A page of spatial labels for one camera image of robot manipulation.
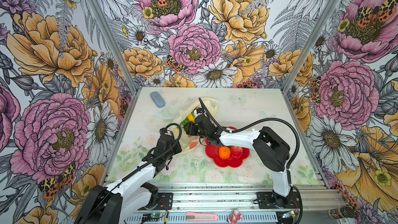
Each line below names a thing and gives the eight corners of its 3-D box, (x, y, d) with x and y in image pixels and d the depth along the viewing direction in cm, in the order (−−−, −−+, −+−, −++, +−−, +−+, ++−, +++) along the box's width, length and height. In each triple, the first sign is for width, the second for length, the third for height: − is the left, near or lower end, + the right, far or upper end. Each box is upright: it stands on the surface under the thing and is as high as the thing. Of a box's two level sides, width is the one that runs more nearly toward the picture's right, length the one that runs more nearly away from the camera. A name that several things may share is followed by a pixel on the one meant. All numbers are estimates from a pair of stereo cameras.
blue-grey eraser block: (159, 109, 112) (158, 106, 110) (149, 95, 120) (149, 93, 118) (167, 105, 114) (166, 103, 112) (157, 92, 123) (156, 90, 121)
